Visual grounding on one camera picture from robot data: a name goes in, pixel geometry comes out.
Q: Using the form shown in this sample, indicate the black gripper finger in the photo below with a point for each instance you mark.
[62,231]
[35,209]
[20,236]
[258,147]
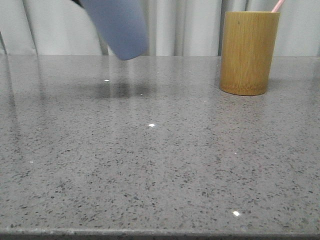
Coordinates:
[78,2]

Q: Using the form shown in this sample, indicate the white curtain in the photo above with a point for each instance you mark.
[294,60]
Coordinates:
[175,27]

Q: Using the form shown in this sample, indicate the blue plastic cup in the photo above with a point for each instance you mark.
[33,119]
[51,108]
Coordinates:
[122,25]

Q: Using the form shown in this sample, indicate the bamboo wooden cup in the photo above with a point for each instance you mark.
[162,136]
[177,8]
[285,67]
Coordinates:
[247,51]

